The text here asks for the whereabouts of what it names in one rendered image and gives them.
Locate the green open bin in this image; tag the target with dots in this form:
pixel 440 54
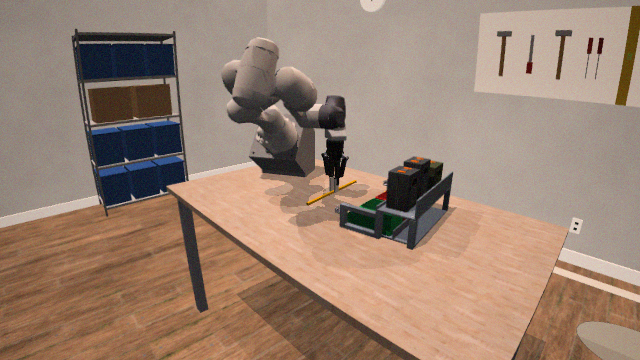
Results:
pixel 389 222

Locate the grey metal shelf rack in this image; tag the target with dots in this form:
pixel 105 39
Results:
pixel 422 214

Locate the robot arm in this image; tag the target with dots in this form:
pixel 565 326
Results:
pixel 256 88

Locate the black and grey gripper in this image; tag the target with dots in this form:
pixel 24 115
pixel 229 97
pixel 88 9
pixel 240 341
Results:
pixel 334 159

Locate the red bin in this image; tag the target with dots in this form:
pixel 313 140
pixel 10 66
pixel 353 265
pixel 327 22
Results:
pixel 382 196

